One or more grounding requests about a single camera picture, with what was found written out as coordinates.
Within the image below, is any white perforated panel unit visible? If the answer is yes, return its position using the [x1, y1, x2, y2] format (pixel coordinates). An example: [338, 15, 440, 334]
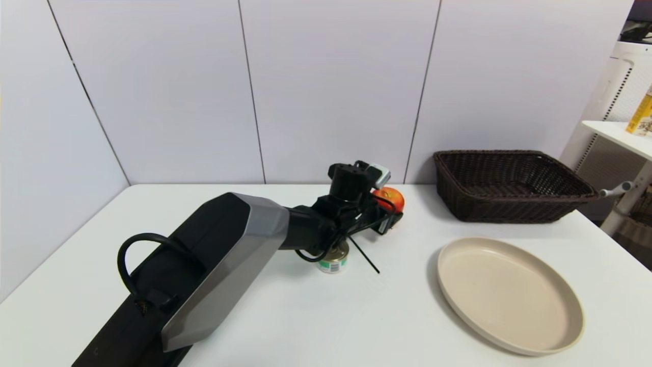
[558, 42, 652, 189]

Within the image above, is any dark brown wicker basket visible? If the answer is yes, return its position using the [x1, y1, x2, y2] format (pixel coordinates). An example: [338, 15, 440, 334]
[432, 150, 599, 224]

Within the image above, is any yellow printed box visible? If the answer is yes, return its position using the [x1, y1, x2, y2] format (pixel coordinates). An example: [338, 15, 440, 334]
[624, 83, 652, 137]

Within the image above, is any straight thin black wire tail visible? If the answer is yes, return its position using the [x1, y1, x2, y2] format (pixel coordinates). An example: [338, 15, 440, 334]
[348, 234, 381, 274]

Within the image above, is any grey crank handle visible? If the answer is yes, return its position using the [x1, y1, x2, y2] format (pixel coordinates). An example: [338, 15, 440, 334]
[598, 181, 633, 198]

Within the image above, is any beige oval plate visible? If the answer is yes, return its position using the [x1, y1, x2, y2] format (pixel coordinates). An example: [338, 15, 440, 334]
[437, 237, 584, 356]

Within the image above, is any dark object on panel unit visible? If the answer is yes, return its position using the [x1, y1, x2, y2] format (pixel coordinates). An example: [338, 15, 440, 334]
[617, 21, 652, 45]

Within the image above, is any thin black camera cable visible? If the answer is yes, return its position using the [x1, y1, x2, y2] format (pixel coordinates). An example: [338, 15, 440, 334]
[294, 196, 398, 264]

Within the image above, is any thick black arm cable loop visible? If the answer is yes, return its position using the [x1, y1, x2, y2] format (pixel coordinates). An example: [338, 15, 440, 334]
[117, 233, 205, 312]

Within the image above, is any white side table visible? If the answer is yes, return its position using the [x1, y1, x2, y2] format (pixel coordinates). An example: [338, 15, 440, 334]
[581, 120, 652, 237]

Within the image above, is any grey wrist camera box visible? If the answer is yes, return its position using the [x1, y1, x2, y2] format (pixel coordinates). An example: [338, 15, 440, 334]
[366, 162, 392, 189]

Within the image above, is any small tin can, green label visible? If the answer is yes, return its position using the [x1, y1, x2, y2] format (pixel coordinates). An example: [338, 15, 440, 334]
[316, 240, 350, 274]

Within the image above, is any red apple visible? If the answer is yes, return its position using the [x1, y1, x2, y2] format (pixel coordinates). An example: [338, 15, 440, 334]
[373, 187, 405, 214]

